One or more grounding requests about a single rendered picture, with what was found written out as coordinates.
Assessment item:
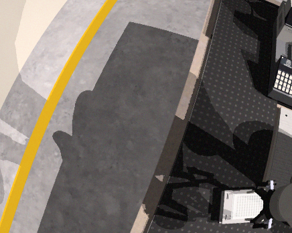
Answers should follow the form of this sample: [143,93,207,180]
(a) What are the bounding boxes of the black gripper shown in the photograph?
[244,180,275,229]

